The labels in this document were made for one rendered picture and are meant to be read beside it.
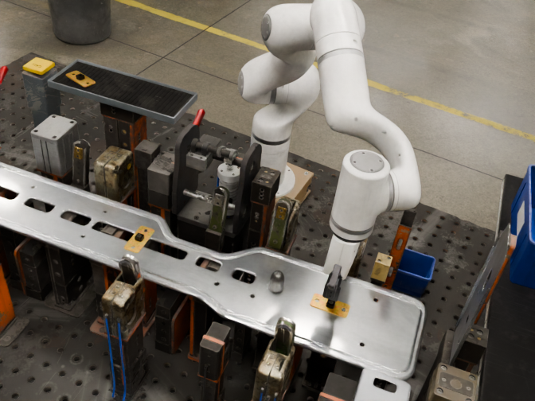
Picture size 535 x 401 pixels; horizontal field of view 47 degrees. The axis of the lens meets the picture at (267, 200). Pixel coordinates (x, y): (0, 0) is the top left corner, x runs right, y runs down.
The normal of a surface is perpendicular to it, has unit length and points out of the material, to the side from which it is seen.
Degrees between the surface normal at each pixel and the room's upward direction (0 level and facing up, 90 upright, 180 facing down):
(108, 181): 90
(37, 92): 90
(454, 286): 0
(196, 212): 0
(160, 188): 90
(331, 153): 0
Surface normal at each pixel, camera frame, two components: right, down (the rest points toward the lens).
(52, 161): -0.35, 0.58
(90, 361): 0.10, -0.76
